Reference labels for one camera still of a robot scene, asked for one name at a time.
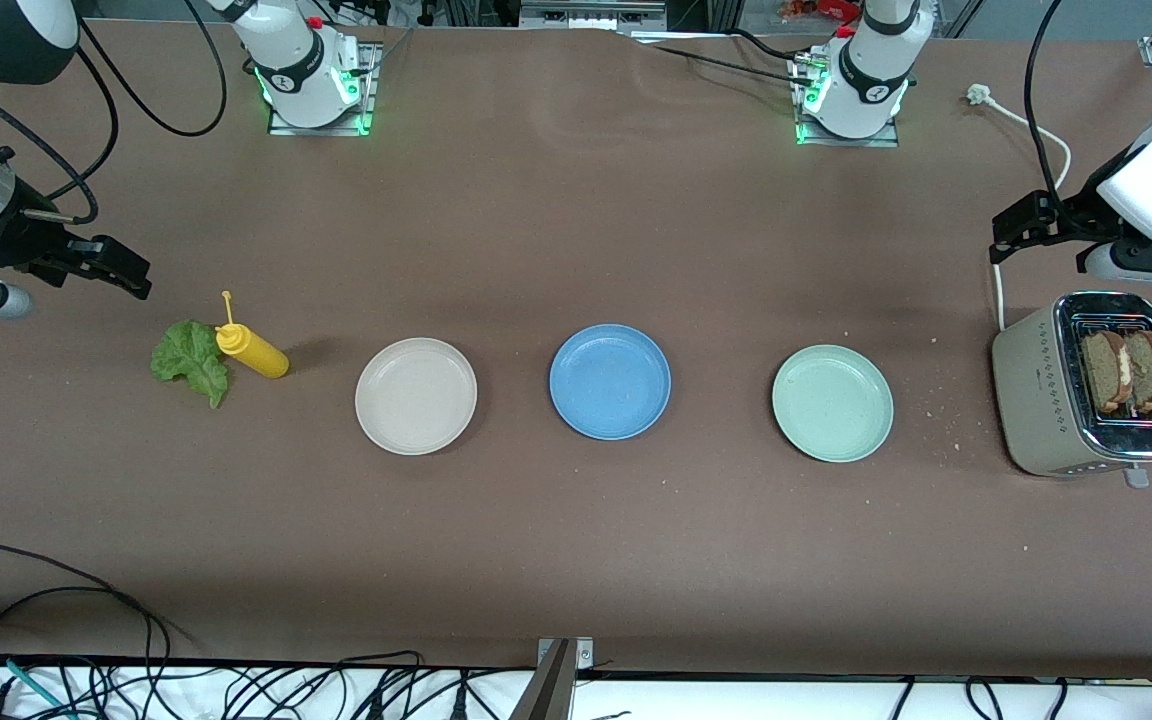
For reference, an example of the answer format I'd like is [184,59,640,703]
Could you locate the green lettuce leaf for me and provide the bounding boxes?
[150,320,232,410]

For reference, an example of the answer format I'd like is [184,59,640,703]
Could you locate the yellow mustard squeeze bottle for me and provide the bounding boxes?
[215,291,290,380]

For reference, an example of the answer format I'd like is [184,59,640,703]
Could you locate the brown bread slice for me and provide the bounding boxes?
[1081,330,1132,416]
[1124,329,1152,414]

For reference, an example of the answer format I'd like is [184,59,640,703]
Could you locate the mint green round plate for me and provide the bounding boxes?
[772,345,895,464]

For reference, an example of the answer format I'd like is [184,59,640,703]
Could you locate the beige round plate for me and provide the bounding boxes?
[355,338,479,457]

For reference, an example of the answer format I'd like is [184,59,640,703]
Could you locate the blue round plate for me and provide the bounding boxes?
[549,323,673,441]

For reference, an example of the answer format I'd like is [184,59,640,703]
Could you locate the beige chrome toaster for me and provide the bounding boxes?
[991,291,1152,490]

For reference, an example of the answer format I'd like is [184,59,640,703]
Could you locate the red orange object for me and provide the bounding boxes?
[779,0,862,23]

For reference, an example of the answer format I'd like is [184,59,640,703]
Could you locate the grey power strip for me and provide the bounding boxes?
[519,0,669,31]

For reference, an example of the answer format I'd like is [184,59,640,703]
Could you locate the dark grey metal bar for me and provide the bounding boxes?
[508,640,577,720]

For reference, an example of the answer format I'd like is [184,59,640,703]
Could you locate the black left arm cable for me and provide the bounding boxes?
[1024,0,1072,206]

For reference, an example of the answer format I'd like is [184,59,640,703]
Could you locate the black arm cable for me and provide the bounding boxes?
[0,0,229,229]
[1024,0,1072,206]

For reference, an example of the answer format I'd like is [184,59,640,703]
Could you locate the white toaster power cable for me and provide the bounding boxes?
[966,84,1074,333]

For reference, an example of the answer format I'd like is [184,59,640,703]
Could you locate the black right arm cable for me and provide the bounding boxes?
[0,0,229,229]

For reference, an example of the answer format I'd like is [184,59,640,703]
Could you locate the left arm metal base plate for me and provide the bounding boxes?
[791,50,902,149]

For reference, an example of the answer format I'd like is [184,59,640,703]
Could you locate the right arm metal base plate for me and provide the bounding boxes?
[268,42,382,138]

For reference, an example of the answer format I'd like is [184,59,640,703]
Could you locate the black base supply cables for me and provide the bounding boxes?
[631,28,822,91]

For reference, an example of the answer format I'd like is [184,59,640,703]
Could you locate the teal cable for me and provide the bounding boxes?
[0,650,72,720]

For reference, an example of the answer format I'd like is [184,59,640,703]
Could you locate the black cable tangle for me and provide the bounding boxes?
[86,652,537,720]

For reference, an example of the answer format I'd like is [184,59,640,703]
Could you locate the small metal bracket plate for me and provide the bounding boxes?
[536,637,595,673]

